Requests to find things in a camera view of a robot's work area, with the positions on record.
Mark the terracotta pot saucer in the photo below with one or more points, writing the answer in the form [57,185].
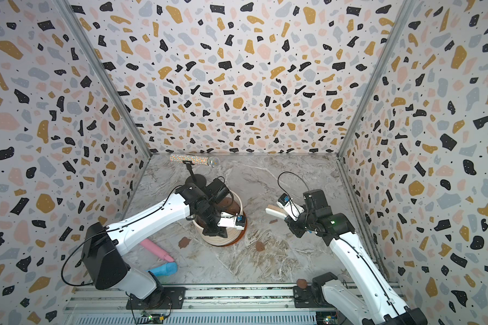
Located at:
[233,236]

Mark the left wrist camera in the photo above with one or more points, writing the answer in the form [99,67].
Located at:
[227,220]

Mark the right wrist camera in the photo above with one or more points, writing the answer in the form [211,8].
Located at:
[287,204]

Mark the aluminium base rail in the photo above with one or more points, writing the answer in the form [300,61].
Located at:
[205,304]

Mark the fallen mud piece right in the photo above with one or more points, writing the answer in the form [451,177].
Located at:
[260,246]

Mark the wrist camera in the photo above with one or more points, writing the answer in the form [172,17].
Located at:
[227,220]
[287,204]

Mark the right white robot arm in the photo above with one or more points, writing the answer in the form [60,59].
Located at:
[358,260]

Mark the fallen mud piece left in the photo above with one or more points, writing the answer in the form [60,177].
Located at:
[184,242]

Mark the fallen mud piece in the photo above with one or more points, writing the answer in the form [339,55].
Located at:
[260,246]
[184,242]

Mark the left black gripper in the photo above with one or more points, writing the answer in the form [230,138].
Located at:
[220,231]

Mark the cream ceramic pot with soil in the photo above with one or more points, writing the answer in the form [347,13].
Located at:
[231,204]

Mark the mud piece on rail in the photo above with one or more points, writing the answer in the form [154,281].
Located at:
[302,283]

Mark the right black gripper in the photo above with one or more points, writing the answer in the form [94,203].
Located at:
[292,225]

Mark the pink silicone tool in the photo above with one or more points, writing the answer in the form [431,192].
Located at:
[157,250]

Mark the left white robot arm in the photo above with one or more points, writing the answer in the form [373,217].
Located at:
[105,246]

